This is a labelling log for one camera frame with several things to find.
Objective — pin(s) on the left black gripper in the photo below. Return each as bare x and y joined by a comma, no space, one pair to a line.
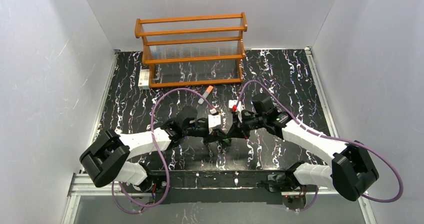
211,133

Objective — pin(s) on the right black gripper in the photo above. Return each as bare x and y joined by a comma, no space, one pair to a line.
238,129

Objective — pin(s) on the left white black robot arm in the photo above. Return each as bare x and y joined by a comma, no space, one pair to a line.
107,159

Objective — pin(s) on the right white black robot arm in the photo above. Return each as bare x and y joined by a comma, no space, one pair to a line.
347,168

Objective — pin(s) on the orange grey marker pen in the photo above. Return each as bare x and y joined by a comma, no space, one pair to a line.
205,94

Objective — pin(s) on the small white red box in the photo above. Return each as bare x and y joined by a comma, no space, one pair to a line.
144,79

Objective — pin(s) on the wooden three-tier shelf rack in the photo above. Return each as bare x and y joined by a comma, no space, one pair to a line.
189,51

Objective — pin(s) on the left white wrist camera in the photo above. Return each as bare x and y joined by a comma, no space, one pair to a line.
214,121

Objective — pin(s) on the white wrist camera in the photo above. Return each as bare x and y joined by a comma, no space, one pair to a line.
235,106
214,121

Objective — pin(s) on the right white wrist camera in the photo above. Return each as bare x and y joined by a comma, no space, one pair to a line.
235,106

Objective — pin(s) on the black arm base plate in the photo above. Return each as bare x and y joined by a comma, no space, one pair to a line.
268,186

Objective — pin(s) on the aluminium front frame rail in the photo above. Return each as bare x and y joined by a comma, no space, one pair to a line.
112,204

